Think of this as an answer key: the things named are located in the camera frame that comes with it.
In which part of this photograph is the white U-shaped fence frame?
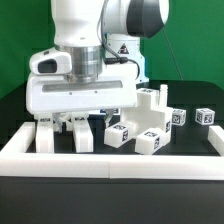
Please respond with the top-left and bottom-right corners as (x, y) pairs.
(0, 122), (224, 180)

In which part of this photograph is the white marker sheet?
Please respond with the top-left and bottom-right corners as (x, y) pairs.
(89, 108), (120, 115)

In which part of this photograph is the white tagged cube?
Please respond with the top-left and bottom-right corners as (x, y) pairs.
(195, 108), (215, 125)
(172, 109), (186, 126)

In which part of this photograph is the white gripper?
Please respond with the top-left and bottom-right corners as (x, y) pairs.
(26, 72), (136, 131)

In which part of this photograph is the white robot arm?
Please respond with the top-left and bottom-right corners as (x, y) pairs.
(26, 0), (169, 119)

